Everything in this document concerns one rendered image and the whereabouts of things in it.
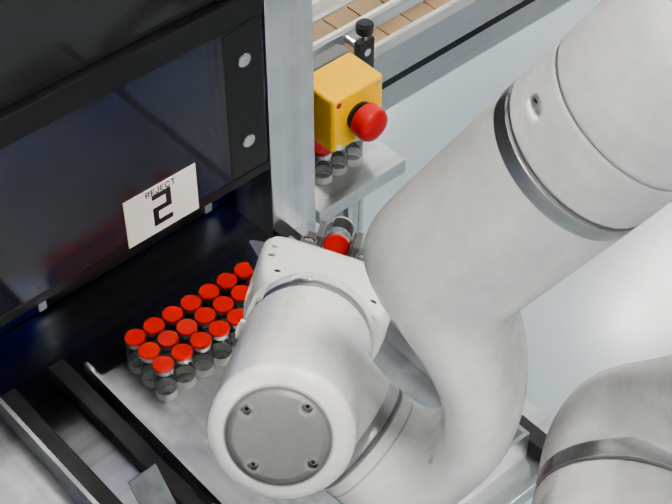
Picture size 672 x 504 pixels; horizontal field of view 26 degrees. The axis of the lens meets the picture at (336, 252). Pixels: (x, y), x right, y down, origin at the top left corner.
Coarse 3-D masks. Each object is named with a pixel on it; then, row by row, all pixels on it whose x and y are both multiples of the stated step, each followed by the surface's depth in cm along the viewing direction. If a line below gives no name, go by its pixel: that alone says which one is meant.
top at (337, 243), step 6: (336, 234) 111; (330, 240) 111; (336, 240) 111; (342, 240) 111; (324, 246) 111; (330, 246) 111; (336, 246) 111; (342, 246) 111; (348, 246) 111; (336, 252) 111; (342, 252) 111
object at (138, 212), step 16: (176, 176) 138; (192, 176) 140; (144, 192) 136; (176, 192) 140; (192, 192) 141; (128, 208) 136; (144, 208) 138; (176, 208) 141; (192, 208) 143; (128, 224) 137; (144, 224) 139; (160, 224) 141; (128, 240) 139
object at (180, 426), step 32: (384, 352) 145; (96, 384) 140; (128, 384) 142; (416, 384) 142; (128, 416) 137; (160, 416) 139; (192, 416) 139; (160, 448) 134; (192, 448) 136; (512, 448) 133; (192, 480) 131; (224, 480) 134
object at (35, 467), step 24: (0, 408) 137; (0, 432) 138; (24, 432) 135; (0, 456) 136; (24, 456) 136; (48, 456) 132; (0, 480) 134; (24, 480) 134; (48, 480) 134; (72, 480) 130
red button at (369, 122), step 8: (368, 104) 151; (376, 104) 151; (360, 112) 150; (368, 112) 150; (376, 112) 150; (384, 112) 151; (352, 120) 150; (360, 120) 150; (368, 120) 150; (376, 120) 150; (384, 120) 151; (352, 128) 151; (360, 128) 150; (368, 128) 150; (376, 128) 151; (384, 128) 152; (360, 136) 151; (368, 136) 151; (376, 136) 152
